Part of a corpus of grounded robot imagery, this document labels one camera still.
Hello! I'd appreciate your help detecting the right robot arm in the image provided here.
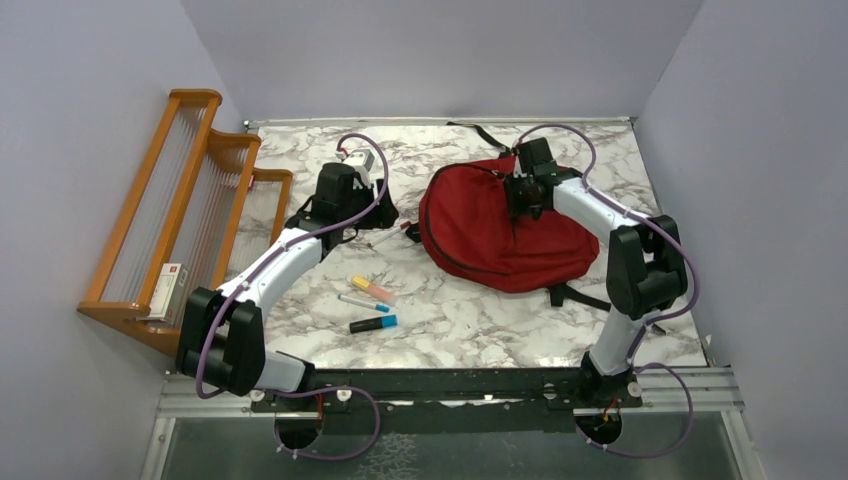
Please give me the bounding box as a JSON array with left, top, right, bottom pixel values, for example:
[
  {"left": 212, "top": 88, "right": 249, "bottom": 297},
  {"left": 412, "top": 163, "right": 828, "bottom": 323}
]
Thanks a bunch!
[{"left": 507, "top": 138, "right": 688, "bottom": 407}]

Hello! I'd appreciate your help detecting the yellow orange highlighter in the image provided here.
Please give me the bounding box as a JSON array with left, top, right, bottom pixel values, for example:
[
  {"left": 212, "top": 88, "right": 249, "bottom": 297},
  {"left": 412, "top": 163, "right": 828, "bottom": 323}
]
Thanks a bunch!
[{"left": 351, "top": 275, "right": 396, "bottom": 306}]

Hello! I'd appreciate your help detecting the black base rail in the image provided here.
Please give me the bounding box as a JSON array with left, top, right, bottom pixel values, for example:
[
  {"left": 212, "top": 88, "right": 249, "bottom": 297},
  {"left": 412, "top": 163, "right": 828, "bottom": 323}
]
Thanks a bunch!
[{"left": 251, "top": 367, "right": 642, "bottom": 435}]

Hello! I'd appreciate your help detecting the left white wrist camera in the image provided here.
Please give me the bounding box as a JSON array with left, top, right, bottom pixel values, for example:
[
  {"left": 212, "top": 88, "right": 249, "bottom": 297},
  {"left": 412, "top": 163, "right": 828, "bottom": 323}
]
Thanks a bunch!
[{"left": 336, "top": 148, "right": 375, "bottom": 190}]

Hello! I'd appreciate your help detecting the blue white pen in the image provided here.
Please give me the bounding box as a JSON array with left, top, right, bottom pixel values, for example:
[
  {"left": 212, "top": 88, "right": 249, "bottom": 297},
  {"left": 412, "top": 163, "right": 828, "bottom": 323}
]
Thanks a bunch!
[{"left": 337, "top": 294, "right": 391, "bottom": 313}]

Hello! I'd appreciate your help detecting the black blue highlighter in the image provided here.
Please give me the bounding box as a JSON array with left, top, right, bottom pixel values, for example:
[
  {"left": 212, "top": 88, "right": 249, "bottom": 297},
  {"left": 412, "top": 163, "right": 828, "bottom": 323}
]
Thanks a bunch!
[{"left": 348, "top": 315, "right": 397, "bottom": 334}]

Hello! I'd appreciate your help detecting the wooden rack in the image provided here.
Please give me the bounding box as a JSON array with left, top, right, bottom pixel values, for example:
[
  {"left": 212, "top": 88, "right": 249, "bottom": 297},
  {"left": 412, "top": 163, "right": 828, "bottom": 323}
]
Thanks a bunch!
[{"left": 77, "top": 89, "right": 294, "bottom": 357}]

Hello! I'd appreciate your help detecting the red backpack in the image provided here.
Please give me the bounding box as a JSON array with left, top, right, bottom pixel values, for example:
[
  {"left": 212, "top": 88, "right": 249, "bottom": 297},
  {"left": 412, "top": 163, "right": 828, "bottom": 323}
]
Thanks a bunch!
[{"left": 405, "top": 126, "right": 611, "bottom": 311}]

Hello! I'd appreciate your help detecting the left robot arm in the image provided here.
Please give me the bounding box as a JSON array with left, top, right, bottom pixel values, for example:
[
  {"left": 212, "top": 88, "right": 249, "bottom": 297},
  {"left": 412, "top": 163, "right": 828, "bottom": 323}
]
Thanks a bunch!
[{"left": 175, "top": 162, "right": 398, "bottom": 411}]

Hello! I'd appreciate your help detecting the white red box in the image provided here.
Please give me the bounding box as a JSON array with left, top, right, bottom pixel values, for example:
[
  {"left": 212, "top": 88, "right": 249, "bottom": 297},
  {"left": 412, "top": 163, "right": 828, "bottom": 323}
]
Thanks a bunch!
[{"left": 146, "top": 263, "right": 188, "bottom": 325}]

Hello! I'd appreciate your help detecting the red white pen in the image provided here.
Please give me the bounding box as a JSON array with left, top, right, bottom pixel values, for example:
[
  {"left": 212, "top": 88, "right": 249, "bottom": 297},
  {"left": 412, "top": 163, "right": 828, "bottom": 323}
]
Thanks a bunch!
[{"left": 367, "top": 221, "right": 412, "bottom": 248}]

